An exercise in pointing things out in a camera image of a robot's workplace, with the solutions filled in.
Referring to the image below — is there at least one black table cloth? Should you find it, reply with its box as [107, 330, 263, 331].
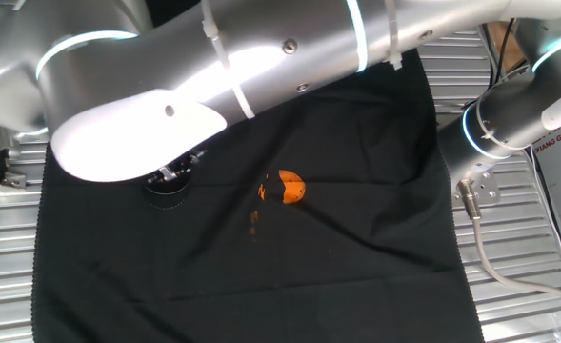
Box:
[30, 47, 486, 343]

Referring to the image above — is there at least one white ribbed device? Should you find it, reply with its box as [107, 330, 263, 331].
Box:
[0, 124, 23, 162]

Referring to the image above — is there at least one black mesh pen holder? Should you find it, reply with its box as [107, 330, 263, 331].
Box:
[141, 173, 191, 212]

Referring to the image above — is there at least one grey conduit hose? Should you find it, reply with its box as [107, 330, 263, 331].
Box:
[454, 178, 561, 312]

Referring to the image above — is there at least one white cable tie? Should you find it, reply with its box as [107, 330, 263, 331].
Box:
[199, 0, 257, 120]

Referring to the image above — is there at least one black base cable loop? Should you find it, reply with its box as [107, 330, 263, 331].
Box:
[479, 17, 517, 96]

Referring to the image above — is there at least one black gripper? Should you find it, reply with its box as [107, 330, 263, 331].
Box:
[146, 149, 209, 187]

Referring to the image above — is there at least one brown cardboard piece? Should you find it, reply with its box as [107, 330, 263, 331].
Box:
[487, 21, 528, 73]

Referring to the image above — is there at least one metal bracket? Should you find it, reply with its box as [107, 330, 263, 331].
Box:
[0, 170, 28, 191]

